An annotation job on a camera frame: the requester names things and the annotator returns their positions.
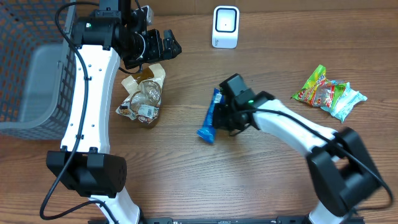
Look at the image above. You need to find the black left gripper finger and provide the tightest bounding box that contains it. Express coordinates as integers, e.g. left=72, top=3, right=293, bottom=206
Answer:
left=164, top=29, right=178, bottom=47
left=163, top=45, right=182, bottom=60

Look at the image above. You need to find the blue cookie pack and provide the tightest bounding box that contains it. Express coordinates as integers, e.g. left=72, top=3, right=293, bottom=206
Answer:
left=197, top=88, right=224, bottom=144

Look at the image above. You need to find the beige brown cookie bag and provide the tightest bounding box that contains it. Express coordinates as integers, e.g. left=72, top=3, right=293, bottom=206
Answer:
left=116, top=63, right=166, bottom=125

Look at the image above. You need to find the green yellow candy bag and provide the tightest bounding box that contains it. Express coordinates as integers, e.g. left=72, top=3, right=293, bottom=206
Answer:
left=292, top=65, right=348, bottom=109

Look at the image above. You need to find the pale green wipes packet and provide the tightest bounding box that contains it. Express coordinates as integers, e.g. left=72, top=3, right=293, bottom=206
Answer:
left=321, top=82, right=368, bottom=123

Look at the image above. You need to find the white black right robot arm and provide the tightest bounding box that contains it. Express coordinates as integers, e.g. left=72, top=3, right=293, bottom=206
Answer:
left=213, top=73, right=385, bottom=223

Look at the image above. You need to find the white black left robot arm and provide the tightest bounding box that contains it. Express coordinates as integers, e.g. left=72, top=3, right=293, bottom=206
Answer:
left=46, top=1, right=182, bottom=223

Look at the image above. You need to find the white barcode scanner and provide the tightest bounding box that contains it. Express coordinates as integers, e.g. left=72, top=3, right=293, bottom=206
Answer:
left=211, top=5, right=240, bottom=49

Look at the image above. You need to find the dark grey plastic basket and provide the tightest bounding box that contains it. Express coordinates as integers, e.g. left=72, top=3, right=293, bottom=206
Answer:
left=1, top=0, right=76, bottom=139

